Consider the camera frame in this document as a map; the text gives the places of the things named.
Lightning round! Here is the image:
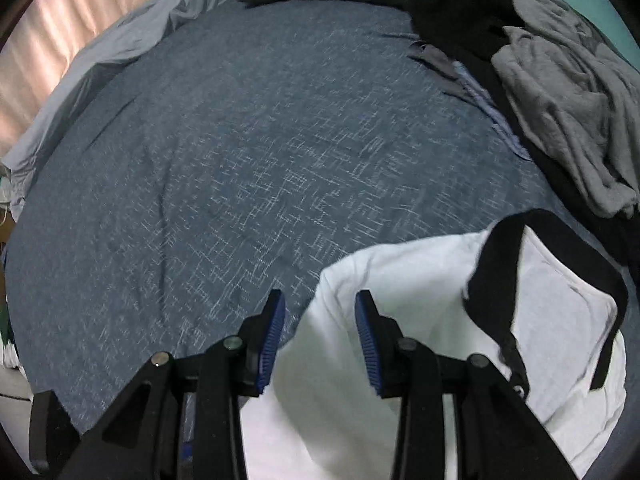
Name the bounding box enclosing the white polo shirt black trim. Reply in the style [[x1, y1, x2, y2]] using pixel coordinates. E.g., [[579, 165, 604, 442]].
[[241, 209, 628, 479]]

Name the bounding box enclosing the light grey pillow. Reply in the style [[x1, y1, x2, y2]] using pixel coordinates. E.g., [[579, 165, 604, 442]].
[[1, 0, 229, 220]]

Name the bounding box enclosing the floor clutter pile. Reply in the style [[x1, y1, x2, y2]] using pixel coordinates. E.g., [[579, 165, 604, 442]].
[[0, 169, 36, 476]]

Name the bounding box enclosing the blue striped garment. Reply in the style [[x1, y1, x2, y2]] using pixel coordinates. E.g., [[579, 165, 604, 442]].
[[452, 61, 533, 162]]

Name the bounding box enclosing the grey crumpled garment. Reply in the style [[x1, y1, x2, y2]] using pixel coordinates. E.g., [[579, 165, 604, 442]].
[[491, 0, 639, 218]]

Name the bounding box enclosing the black garment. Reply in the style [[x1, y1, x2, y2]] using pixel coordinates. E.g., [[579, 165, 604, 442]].
[[408, 0, 639, 280]]

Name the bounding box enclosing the pink curtain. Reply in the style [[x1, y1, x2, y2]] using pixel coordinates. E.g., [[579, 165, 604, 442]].
[[1, 0, 146, 154]]

